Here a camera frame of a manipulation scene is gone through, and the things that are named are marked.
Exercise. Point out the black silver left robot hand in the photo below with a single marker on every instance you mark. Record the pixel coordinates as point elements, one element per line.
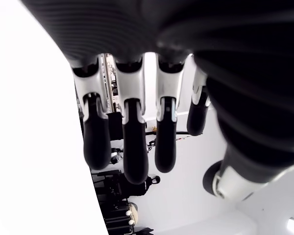
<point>186,29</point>

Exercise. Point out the silver metal truss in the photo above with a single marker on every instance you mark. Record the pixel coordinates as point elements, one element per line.
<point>107,73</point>

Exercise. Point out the black backpack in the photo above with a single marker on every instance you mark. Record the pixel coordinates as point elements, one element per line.
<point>149,188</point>

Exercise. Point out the beige round object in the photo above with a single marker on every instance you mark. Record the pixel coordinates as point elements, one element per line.
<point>134,210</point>

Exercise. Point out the black stacked equipment cases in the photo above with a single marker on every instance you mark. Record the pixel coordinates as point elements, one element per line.
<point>112,218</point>

